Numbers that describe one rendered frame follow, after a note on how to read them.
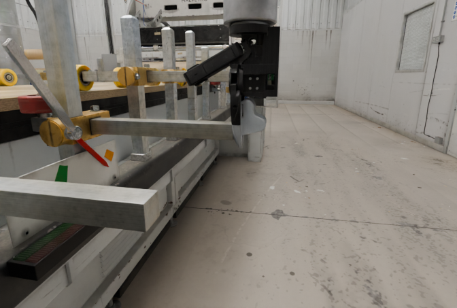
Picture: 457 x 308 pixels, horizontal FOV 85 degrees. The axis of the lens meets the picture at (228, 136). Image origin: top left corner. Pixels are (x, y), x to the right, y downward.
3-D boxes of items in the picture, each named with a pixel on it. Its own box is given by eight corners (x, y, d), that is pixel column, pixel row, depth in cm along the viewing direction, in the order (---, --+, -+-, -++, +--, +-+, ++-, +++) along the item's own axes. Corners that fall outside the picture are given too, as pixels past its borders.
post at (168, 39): (179, 153, 103) (174, 28, 92) (177, 156, 100) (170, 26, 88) (172, 153, 104) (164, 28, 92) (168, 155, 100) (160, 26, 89)
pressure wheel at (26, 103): (79, 141, 59) (72, 92, 56) (49, 151, 51) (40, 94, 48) (49, 140, 60) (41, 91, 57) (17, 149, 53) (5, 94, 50)
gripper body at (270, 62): (277, 101, 41) (280, 21, 38) (225, 100, 42) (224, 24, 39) (277, 97, 48) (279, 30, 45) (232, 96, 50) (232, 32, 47)
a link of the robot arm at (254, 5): (217, -10, 38) (229, 7, 47) (218, 24, 39) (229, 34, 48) (278, -14, 36) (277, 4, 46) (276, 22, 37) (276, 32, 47)
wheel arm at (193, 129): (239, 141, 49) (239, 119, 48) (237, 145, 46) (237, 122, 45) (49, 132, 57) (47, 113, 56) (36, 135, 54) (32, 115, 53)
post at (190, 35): (197, 132, 126) (194, 31, 115) (195, 134, 123) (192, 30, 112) (191, 132, 127) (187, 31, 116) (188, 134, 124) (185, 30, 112)
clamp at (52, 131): (111, 132, 58) (109, 110, 57) (64, 148, 45) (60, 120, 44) (90, 131, 59) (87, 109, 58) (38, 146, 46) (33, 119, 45)
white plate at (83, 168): (120, 179, 61) (116, 139, 59) (15, 248, 37) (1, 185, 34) (118, 178, 62) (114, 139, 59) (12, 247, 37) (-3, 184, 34)
